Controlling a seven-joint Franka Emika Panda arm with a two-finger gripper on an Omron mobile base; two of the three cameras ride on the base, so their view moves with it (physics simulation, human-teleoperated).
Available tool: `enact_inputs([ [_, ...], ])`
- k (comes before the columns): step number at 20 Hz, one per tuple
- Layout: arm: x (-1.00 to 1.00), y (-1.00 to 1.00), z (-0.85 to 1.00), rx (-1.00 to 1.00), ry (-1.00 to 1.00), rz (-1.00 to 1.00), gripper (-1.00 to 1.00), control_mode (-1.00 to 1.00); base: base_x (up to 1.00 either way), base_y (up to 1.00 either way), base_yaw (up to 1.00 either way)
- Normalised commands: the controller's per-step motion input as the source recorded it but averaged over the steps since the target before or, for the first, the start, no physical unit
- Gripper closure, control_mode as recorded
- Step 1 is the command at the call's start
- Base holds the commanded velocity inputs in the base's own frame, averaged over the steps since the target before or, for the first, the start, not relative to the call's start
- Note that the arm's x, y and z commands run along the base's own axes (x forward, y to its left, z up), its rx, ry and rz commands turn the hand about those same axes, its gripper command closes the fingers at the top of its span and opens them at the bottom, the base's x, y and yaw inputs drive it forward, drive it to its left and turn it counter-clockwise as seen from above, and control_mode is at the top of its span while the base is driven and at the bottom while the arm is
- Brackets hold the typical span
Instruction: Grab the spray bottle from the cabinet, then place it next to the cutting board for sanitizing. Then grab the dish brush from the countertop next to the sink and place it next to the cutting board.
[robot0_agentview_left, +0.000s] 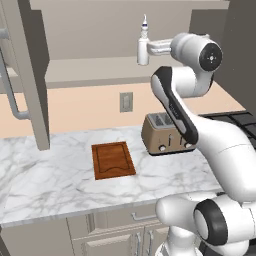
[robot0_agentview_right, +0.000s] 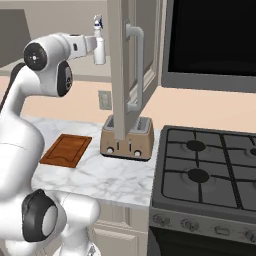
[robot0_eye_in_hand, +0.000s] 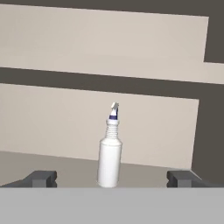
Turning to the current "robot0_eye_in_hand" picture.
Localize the beige cabinet shelf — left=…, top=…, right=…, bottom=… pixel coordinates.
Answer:
left=0, top=3, right=224, bottom=85

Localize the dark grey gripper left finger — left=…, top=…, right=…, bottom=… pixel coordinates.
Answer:
left=0, top=170, right=58, bottom=188

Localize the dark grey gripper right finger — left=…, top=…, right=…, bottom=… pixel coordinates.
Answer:
left=166, top=170, right=224, bottom=188

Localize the white spray bottle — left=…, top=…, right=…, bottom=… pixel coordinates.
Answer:
left=96, top=101, right=123, bottom=188

